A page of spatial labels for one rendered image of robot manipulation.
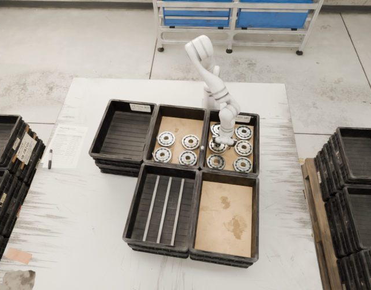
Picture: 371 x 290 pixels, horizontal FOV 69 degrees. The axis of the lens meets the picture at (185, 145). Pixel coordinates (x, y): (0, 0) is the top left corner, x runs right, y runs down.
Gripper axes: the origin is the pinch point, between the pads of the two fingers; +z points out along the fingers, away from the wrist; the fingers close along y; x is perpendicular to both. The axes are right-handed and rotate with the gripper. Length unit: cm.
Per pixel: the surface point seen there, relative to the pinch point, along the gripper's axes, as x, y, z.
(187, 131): -7.7, 22.3, 2.3
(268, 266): 55, -32, 15
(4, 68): -107, 266, 85
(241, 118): -19.1, -7.4, -4.1
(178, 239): 54, 13, 2
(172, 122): -12.1, 32.7, 2.3
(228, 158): 5.7, -3.8, 2.3
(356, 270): 40, -90, 47
